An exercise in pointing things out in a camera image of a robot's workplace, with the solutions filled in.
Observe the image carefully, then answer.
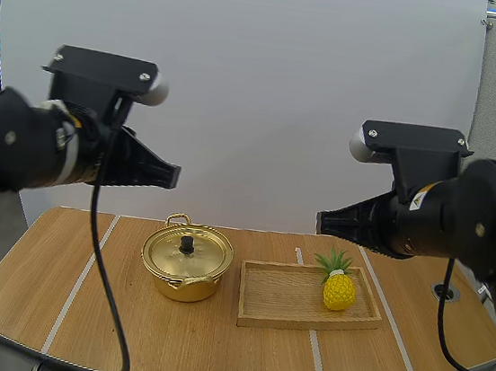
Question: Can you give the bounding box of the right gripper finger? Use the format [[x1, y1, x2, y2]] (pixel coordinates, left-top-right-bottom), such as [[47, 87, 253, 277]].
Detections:
[[312, 184, 395, 257]]

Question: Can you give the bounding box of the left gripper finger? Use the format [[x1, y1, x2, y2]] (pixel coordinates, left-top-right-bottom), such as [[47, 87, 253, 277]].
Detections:
[[114, 126, 187, 195]]

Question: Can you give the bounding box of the yellow toy pineapple green crown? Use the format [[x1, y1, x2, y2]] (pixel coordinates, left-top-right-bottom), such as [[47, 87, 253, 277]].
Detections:
[[307, 243, 363, 314]]

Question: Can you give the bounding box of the gold lid with black knob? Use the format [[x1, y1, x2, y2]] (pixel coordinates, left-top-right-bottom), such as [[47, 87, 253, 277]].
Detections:
[[142, 222, 231, 284]]

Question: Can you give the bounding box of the shallow wooden tray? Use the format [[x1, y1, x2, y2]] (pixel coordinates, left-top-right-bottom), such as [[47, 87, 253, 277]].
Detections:
[[234, 252, 389, 346]]

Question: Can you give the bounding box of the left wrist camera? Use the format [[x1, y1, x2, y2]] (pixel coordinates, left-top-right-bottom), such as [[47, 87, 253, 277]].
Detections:
[[33, 42, 175, 141]]

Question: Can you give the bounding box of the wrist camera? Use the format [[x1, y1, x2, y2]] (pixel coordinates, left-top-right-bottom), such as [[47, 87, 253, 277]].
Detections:
[[33, 42, 175, 141], [342, 115, 478, 212]]

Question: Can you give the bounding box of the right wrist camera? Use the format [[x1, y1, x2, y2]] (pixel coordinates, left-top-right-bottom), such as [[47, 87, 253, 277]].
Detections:
[[342, 115, 478, 212]]

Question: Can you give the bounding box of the black cable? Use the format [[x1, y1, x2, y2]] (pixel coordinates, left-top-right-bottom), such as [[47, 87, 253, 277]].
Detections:
[[69, 93, 164, 371], [430, 257, 496, 371]]

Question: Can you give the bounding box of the gold pot with two handles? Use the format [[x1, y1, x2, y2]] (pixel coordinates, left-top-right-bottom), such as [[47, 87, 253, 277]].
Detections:
[[136, 208, 239, 308]]

